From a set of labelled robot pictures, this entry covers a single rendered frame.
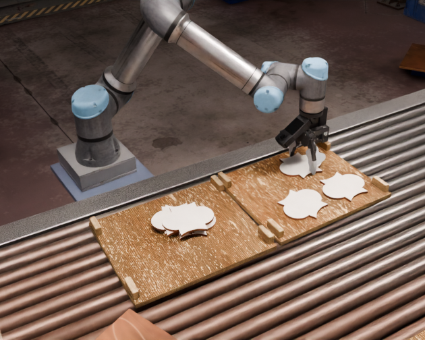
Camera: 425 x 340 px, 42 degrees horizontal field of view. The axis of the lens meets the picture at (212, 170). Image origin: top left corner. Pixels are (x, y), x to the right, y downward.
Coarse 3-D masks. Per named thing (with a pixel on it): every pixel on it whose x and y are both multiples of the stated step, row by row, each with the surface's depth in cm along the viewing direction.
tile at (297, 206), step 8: (296, 192) 165; (304, 192) 165; (312, 192) 165; (288, 200) 162; (296, 200) 162; (304, 200) 162; (312, 200) 162; (320, 200) 162; (288, 208) 159; (296, 208) 159; (304, 208) 159; (312, 208) 159; (320, 208) 160; (288, 216) 157; (296, 216) 156; (304, 216) 156; (312, 216) 156
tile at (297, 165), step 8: (280, 160) 180; (288, 160) 179; (296, 160) 179; (304, 160) 179; (280, 168) 176; (288, 168) 176; (296, 168) 176; (304, 168) 176; (288, 176) 174; (296, 176) 173; (304, 176) 172
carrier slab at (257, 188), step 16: (272, 160) 181; (336, 160) 180; (240, 176) 174; (256, 176) 174; (272, 176) 174; (320, 176) 173; (240, 192) 167; (256, 192) 167; (272, 192) 167; (288, 192) 167; (320, 192) 166; (368, 192) 166; (384, 192) 166; (256, 208) 161; (272, 208) 161; (336, 208) 160; (352, 208) 160; (288, 224) 155; (304, 224) 155; (320, 224) 155; (288, 240) 150
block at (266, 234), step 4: (260, 228) 150; (264, 228) 150; (260, 232) 150; (264, 232) 148; (268, 232) 148; (264, 236) 149; (268, 236) 147; (272, 236) 147; (268, 240) 147; (272, 240) 148
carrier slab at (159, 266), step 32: (192, 192) 168; (224, 192) 167; (128, 224) 156; (224, 224) 155; (128, 256) 146; (160, 256) 145; (192, 256) 145; (224, 256) 145; (256, 256) 146; (160, 288) 136
